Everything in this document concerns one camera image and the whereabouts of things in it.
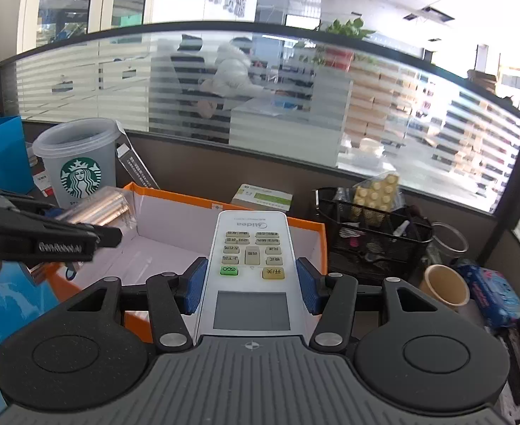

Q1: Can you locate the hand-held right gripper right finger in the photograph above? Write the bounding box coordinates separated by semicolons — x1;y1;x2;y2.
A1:
295;257;462;355

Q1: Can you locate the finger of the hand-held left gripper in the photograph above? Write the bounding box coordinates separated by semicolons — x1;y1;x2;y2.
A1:
0;189;68;222
92;226;123;249

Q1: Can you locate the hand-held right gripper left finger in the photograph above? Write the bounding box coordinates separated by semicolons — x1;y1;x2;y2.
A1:
58;257;210;350

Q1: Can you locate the clear pack of copper cylinders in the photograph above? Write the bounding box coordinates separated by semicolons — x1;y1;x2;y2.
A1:
56;185;137;232

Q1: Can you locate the orange cardboard box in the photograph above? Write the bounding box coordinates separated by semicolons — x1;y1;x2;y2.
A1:
32;181;329;344

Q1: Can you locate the white remote control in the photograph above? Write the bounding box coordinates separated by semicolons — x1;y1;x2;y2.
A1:
195;210;309;341

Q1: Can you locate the translucent plastic cup green logo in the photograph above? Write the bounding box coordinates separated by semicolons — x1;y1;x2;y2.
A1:
32;118;123;209

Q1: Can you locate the black mesh desk organizer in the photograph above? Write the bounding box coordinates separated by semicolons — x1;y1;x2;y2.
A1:
315;186;435;286

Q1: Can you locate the slim black box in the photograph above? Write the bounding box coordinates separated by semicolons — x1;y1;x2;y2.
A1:
115;133;161;190

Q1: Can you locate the printed desk mat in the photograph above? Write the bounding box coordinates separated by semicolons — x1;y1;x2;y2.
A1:
0;259;66;421

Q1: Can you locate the green and white box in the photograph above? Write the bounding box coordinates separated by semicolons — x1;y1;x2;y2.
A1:
230;183;295;212

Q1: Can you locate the yellow pill blister pack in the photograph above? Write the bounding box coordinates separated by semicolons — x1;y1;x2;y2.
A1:
352;174;401;213

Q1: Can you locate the brown paper cup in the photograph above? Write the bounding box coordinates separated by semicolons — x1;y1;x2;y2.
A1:
420;264;470;311

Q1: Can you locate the frosted glass desk partition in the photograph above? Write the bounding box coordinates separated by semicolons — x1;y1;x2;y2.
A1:
0;21;520;215

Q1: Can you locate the clear glass jar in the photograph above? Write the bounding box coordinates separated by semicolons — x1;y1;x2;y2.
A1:
428;221;469;266

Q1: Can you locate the blue tissue packet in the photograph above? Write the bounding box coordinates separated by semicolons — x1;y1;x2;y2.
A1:
457;263;520;330

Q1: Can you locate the stack of cardboard boxes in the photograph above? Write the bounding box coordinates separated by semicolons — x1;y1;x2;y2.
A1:
346;59;424;142

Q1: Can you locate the glass door cabinet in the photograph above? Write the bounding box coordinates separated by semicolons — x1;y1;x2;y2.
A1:
18;0;152;51

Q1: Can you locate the green potted plant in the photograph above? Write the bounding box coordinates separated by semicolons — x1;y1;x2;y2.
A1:
295;18;378;69

